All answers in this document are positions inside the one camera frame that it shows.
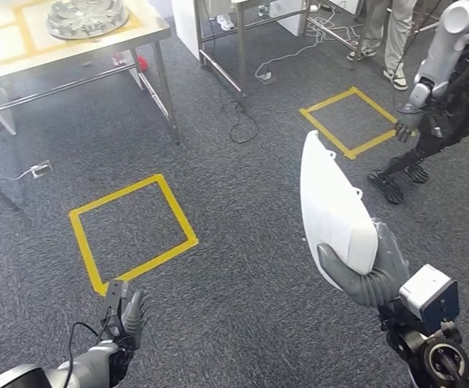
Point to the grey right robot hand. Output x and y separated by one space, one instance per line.
364 292

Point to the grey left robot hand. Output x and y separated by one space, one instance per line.
135 321

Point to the white plastic shell part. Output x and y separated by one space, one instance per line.
331 214

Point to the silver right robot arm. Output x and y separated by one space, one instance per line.
432 359

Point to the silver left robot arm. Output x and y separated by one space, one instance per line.
85 369

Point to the large round metal part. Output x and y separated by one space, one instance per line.
87 16

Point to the steel workbench table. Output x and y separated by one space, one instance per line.
0 53

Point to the yellow floor tape square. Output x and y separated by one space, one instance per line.
325 134
179 213

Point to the metal floor socket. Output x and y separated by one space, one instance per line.
40 170

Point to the small red object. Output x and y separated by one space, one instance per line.
142 64

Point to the person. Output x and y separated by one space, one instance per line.
226 22
396 32

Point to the white and black humanoid robot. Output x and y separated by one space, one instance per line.
448 37

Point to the white panel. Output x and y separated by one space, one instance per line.
186 21

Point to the yellow tape outline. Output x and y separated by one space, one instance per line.
24 29

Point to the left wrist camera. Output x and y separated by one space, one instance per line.
113 300

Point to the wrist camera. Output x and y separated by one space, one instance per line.
428 297
113 300

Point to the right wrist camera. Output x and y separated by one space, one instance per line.
428 297

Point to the steel frame table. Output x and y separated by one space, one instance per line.
240 43

